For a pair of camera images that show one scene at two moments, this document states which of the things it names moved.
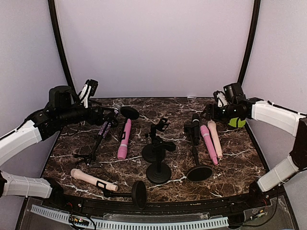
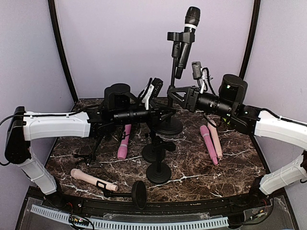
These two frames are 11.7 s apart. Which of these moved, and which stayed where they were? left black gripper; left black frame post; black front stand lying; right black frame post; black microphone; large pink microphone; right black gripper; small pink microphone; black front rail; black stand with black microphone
Moved: left black gripper; black microphone; black stand with black microphone; right black gripper
Stayed: black front rail; left black frame post; small pink microphone; large pink microphone; black front stand lying; right black frame post
